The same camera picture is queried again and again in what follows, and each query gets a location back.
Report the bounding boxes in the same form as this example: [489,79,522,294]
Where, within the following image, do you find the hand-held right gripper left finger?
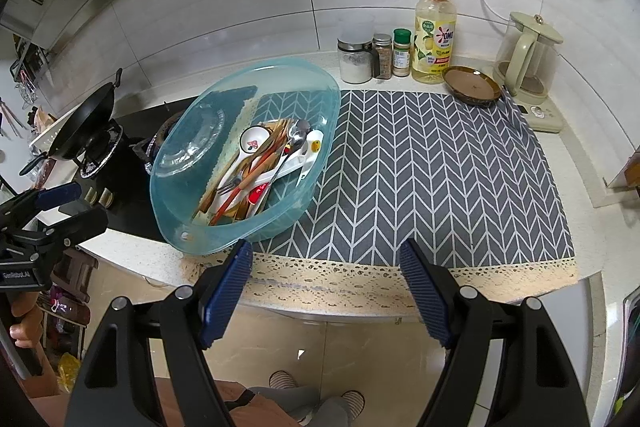
[65,238,254,427]

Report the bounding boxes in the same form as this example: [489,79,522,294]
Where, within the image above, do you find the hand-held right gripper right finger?
[399,238,591,427]

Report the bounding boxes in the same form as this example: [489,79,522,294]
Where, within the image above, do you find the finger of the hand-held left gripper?
[0,181,82,220]
[57,202,108,248]

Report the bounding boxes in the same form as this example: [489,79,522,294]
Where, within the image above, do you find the orange-red chopstick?
[208,154,275,227]

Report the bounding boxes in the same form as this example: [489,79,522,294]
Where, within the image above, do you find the metal fork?
[216,142,281,198]

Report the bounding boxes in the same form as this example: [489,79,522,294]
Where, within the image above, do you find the red ceramic spoon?
[249,146,296,204]

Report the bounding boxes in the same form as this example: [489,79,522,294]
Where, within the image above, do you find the mushroom print ceramic spoon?
[212,127,273,212]

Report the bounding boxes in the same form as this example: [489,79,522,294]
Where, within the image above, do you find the pile of mixed utensils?
[200,118,297,223]

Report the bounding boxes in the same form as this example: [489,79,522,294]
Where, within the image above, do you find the white ceramic spoon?
[270,130,326,188]

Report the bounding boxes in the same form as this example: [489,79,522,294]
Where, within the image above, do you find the metal spoon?
[272,119,312,180]

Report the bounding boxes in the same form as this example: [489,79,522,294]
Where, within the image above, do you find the blue transparent plastic basin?
[150,55,342,256]

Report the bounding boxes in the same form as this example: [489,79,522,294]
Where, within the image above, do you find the person's left forearm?
[15,344,68,403]

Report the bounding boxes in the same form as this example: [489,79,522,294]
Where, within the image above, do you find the person's left hand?
[9,293,46,350]

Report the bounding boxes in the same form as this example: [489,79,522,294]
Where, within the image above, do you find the black gas stove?
[77,96,201,244]

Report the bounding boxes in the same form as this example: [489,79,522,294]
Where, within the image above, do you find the white tray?
[27,107,88,148]

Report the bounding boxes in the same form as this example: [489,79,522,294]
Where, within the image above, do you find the black wok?
[20,68,123,175]

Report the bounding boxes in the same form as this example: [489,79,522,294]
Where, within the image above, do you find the aluminium foil burner liner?
[132,112,226,178]
[77,124,123,180]

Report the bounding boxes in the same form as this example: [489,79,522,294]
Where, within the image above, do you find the person's left striped slipper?
[270,371,301,390]

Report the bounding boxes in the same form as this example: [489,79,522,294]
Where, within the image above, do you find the person's striped slipper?
[341,390,366,420]
[270,371,301,390]

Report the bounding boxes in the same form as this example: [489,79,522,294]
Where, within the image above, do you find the grey herringbone mat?
[185,88,581,313]

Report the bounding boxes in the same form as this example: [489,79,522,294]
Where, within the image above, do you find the yellow plastic bag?
[56,352,83,395]

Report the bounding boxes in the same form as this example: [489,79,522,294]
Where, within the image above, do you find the person's right striped slipper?
[341,390,366,420]

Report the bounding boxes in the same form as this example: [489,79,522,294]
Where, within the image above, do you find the person's grey trousers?
[247,384,351,427]

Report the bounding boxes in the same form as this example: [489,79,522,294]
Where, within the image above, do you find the cream kettle base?
[500,94,566,132]

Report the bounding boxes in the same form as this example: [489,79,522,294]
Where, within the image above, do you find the brown ceramic plate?
[442,65,502,108]

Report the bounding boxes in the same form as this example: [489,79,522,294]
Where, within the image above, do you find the green lid spice jar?
[391,28,412,78]

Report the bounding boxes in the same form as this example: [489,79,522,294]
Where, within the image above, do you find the metal lid spice jar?
[371,33,393,80]

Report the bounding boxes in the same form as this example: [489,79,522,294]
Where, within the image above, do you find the glass jar frosted lid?
[336,17,376,84]

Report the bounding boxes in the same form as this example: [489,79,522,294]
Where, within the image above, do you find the yellow dish soap bottle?
[411,0,458,85]

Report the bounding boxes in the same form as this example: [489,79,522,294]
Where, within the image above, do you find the cream glass kettle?
[492,11,565,100]

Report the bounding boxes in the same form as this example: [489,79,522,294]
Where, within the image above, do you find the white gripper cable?
[0,322,31,380]

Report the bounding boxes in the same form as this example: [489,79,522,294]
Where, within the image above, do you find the wall utensil rack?
[10,36,53,88]

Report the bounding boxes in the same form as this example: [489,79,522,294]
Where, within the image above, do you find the white power cable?
[480,0,513,28]

